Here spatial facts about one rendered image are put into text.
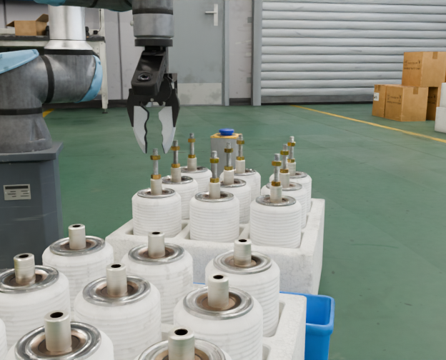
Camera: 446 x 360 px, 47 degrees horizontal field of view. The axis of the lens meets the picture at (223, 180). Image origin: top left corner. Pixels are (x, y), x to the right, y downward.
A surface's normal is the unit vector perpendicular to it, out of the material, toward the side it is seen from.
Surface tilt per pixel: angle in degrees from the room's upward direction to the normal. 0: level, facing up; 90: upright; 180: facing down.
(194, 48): 90
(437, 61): 90
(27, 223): 90
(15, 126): 72
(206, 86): 90
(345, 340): 0
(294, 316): 0
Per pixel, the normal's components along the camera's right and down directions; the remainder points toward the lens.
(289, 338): 0.00, -0.97
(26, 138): 0.55, -0.12
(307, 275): -0.24, 0.22
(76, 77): 0.59, 0.16
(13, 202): 0.20, 0.22
